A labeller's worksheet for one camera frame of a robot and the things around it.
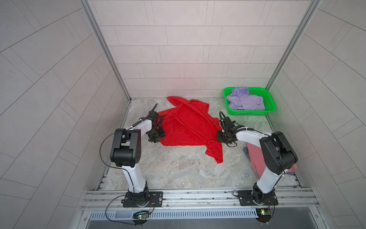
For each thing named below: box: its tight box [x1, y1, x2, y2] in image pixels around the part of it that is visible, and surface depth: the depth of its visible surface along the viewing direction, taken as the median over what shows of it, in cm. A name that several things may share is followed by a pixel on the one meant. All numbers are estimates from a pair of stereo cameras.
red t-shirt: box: [157, 96, 224, 164], surface depth 101 cm
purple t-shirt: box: [226, 86, 266, 111], surface depth 111 cm
